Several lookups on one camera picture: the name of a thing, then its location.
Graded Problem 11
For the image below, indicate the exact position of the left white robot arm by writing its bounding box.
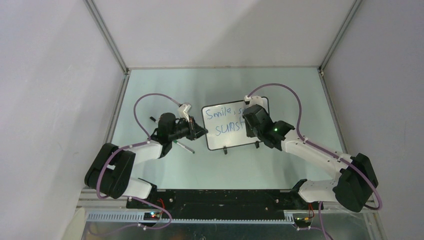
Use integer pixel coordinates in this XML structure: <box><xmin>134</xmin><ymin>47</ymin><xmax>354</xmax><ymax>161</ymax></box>
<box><xmin>84</xmin><ymin>112</ymin><xmax>208</xmax><ymax>208</ymax></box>

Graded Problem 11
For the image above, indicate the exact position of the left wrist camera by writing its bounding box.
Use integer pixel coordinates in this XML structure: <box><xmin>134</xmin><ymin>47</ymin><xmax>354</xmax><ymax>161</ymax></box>
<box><xmin>177</xmin><ymin>102</ymin><xmax>192</xmax><ymax>122</ymax></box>

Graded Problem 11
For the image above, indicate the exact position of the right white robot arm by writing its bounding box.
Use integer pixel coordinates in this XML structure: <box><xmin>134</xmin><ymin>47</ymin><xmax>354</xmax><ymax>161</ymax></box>
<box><xmin>242</xmin><ymin>104</ymin><xmax>379</xmax><ymax>213</ymax></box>

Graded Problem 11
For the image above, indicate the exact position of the green capped whiteboard marker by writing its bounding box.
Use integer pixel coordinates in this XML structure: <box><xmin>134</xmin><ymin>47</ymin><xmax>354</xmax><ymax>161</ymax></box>
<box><xmin>174</xmin><ymin>140</ymin><xmax>195</xmax><ymax>154</ymax></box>

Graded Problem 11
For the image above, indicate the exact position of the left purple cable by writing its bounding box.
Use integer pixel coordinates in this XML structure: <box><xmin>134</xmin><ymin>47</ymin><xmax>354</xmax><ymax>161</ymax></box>
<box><xmin>96</xmin><ymin>93</ymin><xmax>181</xmax><ymax>231</ymax></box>

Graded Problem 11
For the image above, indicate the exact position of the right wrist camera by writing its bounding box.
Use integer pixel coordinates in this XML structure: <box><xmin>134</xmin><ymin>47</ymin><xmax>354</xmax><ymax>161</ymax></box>
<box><xmin>243</xmin><ymin>95</ymin><xmax>265</xmax><ymax>108</ymax></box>

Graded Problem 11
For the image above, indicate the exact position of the purple cable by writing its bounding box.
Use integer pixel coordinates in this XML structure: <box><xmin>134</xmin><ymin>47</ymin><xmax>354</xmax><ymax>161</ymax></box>
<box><xmin>247</xmin><ymin>83</ymin><xmax>383</xmax><ymax>240</ymax></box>
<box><xmin>96</xmin><ymin>93</ymin><xmax>181</xmax><ymax>231</ymax></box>

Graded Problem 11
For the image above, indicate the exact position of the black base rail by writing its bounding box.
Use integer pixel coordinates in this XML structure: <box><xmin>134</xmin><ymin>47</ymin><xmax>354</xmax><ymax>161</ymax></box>
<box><xmin>147</xmin><ymin>189</ymin><xmax>310</xmax><ymax>221</ymax></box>

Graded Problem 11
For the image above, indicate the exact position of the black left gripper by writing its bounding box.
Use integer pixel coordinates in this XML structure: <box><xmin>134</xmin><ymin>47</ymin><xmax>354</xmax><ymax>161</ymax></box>
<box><xmin>168</xmin><ymin>115</ymin><xmax>208</xmax><ymax>142</ymax></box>

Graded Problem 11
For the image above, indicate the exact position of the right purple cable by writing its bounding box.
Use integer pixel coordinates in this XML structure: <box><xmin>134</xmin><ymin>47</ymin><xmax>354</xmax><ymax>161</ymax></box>
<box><xmin>247</xmin><ymin>83</ymin><xmax>383</xmax><ymax>240</ymax></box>

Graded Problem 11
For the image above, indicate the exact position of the small black framed whiteboard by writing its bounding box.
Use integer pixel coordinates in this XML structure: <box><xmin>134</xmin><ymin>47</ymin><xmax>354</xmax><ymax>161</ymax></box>
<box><xmin>201</xmin><ymin>100</ymin><xmax>261</xmax><ymax>151</ymax></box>

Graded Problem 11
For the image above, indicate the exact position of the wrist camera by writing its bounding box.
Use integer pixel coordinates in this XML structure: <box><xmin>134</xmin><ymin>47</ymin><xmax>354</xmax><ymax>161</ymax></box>
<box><xmin>177</xmin><ymin>102</ymin><xmax>192</xmax><ymax>122</ymax></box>
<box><xmin>243</xmin><ymin>95</ymin><xmax>265</xmax><ymax>108</ymax></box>

